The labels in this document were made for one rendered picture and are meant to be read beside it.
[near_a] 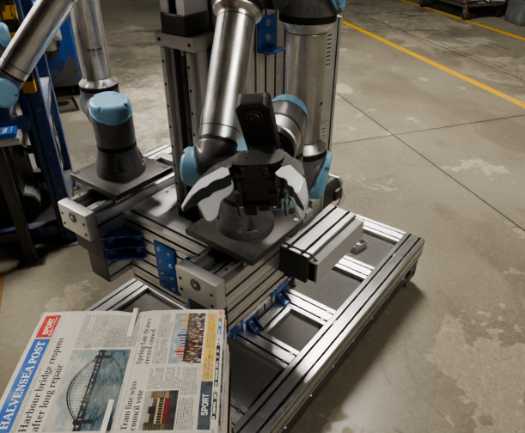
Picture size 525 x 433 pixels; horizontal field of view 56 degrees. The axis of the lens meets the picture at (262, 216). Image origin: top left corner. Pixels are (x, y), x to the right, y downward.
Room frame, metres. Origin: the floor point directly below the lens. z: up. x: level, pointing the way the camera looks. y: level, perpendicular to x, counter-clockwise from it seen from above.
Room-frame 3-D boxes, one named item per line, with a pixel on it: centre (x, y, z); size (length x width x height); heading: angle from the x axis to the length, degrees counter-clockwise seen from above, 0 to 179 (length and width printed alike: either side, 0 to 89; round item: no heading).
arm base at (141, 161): (1.37, 0.44, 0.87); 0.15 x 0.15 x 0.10
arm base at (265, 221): (1.07, 0.04, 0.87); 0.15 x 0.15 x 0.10
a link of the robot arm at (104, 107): (1.38, 0.44, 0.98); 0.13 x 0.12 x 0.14; 27
